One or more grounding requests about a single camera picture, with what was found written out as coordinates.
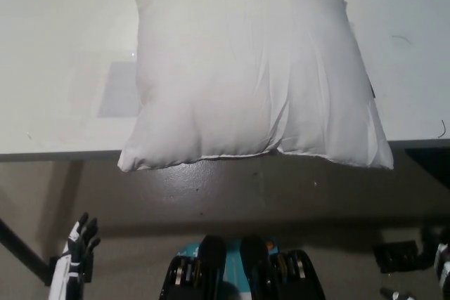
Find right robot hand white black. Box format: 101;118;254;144
435;242;450;292

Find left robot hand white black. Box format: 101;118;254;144
48;212;102;300

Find white pillow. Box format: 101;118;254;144
117;0;394;174

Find black pillow label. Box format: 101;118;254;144
366;74;378;100

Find black table foot plate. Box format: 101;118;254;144
44;253;95;285
372;240;421;274

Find grey sheet on table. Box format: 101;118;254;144
97;60;141;118

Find black table frame bar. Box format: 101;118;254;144
404;145;450;174

